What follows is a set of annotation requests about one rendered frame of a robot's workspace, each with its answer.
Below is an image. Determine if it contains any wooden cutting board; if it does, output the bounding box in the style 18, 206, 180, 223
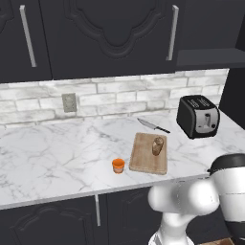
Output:
128, 132, 168, 176

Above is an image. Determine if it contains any brown bread loaf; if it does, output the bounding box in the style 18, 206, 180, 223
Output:
151, 136, 165, 157

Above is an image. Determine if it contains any silver base cabinet handle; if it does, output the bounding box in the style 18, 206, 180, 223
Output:
94, 193, 101, 228

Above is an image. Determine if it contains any orange lidded jam jar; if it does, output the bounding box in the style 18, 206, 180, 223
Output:
111, 158, 126, 175

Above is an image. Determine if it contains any black and silver toaster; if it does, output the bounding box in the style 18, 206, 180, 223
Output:
176, 94, 221, 140

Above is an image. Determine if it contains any dark base cabinet door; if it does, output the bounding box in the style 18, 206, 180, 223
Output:
0, 194, 109, 245
105, 187, 165, 245

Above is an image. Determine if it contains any silver bar cabinet handle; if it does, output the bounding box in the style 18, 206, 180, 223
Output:
166, 4, 180, 62
19, 4, 38, 68

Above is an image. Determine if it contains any black handled kitchen knife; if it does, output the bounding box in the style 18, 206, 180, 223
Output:
137, 117, 171, 134

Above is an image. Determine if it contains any dark ornate wall cabinet door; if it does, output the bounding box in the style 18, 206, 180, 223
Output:
38, 0, 187, 80

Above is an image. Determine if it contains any grey wall outlet plate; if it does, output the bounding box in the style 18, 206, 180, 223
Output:
61, 92, 78, 114

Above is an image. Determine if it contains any dark open cabinet shelf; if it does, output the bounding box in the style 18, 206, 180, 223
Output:
176, 47, 245, 71

